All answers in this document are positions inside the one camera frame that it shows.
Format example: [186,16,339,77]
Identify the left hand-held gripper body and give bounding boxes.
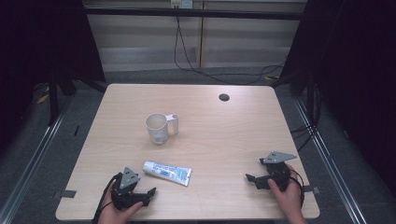
[110,166,148,212]

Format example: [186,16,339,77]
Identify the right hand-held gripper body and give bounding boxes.
[259,150,294,192]

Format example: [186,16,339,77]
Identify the white blue toothpaste tube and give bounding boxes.
[142,161,192,188]

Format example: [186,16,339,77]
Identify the white cup with handle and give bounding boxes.
[145,112,180,146]

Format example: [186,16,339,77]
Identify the person's left hand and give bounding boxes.
[97,182,145,224]

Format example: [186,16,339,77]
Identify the person's right hand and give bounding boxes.
[267,164,308,218]

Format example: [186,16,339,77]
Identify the black metal stand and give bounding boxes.
[47,73,61,127]

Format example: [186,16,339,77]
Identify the black curtain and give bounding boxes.
[0,0,106,157]
[279,0,396,197]

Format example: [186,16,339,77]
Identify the black horizontal bar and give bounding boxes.
[83,7,305,21]

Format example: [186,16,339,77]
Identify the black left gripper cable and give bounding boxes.
[92,172,123,224]

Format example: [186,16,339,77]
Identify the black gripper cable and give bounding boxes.
[289,168,306,209]
[92,172,123,224]

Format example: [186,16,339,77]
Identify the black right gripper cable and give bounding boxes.
[289,168,306,209]

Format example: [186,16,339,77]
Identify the black cable bundle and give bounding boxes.
[290,83,323,153]

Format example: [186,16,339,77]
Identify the metal floor rail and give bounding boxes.
[0,102,73,224]
[292,98,370,224]

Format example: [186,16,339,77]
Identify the long black wall cable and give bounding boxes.
[173,7,286,86]

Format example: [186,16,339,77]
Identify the white wall socket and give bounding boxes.
[170,0,194,9]

